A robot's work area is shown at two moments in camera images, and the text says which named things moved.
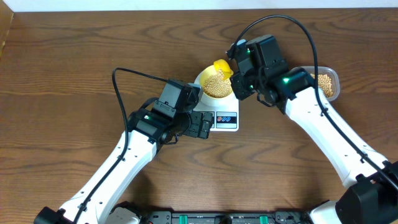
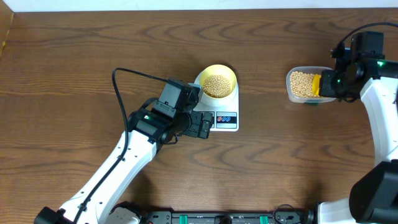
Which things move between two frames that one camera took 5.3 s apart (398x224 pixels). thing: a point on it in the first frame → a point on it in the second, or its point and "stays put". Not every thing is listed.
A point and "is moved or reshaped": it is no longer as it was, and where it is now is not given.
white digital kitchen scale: [224, 118] stays put
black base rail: [258, 217] stays put
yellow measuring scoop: [222, 64] is moved or reshaped
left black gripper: [195, 118] stays put
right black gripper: [240, 91] → [326, 89]
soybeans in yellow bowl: [215, 86] stays put
